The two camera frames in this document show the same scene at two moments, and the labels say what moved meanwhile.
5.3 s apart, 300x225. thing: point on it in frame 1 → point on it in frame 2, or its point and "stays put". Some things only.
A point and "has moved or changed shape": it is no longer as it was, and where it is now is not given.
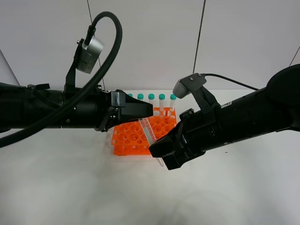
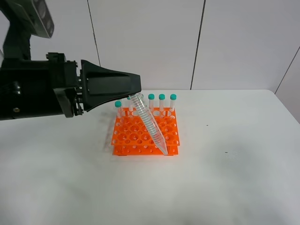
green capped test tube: [149, 135] has moved or changed shape
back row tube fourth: [151, 97] stays put
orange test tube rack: [129, 138] stays put
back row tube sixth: [173, 97] stays put
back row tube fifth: [161, 97] stays put
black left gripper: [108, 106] → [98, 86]
